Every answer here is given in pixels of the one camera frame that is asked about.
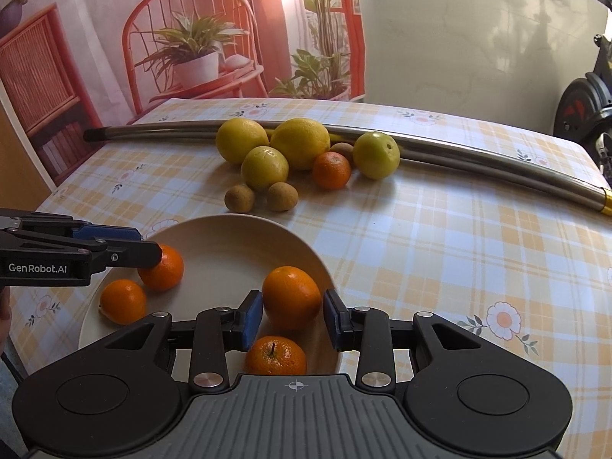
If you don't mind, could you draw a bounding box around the beige round plate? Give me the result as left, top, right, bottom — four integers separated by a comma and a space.
78, 213, 343, 376

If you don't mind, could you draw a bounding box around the yellow-green citrus fruit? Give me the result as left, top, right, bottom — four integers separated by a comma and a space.
353, 131, 401, 181

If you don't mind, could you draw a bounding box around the orange mandarin with stem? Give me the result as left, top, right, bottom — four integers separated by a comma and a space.
245, 335, 308, 376

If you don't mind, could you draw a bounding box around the large yellow lemon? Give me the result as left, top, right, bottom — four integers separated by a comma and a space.
270, 118, 332, 171

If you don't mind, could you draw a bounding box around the plaid floral tablecloth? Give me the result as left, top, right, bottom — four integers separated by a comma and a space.
0, 98, 612, 459

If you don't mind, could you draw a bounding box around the brown kiwi fruit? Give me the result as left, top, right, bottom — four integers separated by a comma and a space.
330, 142, 355, 168
267, 182, 299, 212
225, 184, 256, 212

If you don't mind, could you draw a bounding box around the wall poster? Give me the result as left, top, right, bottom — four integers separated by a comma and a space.
0, 0, 367, 188

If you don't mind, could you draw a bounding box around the steel pipe with gold end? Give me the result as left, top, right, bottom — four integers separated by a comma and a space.
83, 122, 612, 217

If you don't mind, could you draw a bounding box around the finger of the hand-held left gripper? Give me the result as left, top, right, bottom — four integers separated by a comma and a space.
72, 221, 143, 243
90, 239, 164, 270

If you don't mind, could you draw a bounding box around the black exercise bike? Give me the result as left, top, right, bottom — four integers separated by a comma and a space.
552, 0, 612, 179

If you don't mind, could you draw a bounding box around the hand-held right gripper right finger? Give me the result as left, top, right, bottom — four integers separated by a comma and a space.
323, 289, 498, 391

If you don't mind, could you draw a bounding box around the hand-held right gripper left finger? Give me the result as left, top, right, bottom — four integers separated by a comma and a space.
88, 290, 265, 391

